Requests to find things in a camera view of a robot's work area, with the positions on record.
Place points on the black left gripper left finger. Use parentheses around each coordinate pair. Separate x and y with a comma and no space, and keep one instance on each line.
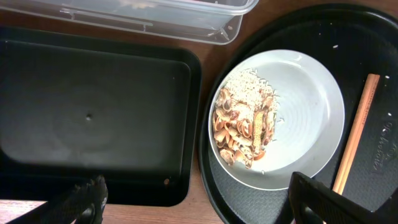
(83,204)

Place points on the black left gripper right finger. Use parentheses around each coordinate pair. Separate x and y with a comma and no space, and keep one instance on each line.
(331,207)

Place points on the grey round plate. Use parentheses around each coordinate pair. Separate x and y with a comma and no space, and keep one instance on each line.
(309,122)

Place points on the black rectangular tray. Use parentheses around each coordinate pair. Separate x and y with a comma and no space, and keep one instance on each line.
(74,107)

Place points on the nut shells and rice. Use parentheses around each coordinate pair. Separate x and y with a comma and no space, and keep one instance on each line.
(243,118)

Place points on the round black serving tray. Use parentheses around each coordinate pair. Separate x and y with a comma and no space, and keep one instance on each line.
(352,42)

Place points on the clear plastic bin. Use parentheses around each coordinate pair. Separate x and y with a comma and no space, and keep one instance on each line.
(213,21)

